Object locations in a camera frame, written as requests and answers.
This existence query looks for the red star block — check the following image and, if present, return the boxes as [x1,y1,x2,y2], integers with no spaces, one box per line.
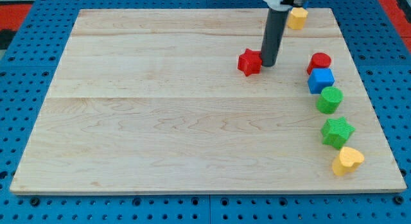
[238,48,262,77]

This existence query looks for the red circle block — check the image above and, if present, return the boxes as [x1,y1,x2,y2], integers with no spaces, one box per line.
[306,52,332,75]

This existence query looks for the green circle block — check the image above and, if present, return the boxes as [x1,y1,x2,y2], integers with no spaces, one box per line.
[316,86,344,114]

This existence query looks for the green star block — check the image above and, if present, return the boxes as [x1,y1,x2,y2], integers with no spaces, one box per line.
[320,117,356,150]

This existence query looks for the wooden board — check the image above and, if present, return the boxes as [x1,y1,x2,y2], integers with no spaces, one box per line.
[10,8,406,195]

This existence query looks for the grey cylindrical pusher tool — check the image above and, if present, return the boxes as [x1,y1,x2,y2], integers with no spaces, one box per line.
[260,9,288,67]

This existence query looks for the blue cube block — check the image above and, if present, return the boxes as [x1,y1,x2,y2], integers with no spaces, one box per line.
[308,68,335,94]

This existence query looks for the yellow hexagon block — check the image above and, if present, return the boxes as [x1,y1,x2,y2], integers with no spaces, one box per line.
[286,8,308,30]

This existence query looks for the yellow heart block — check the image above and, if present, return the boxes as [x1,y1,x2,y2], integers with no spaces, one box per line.
[331,146,365,176]

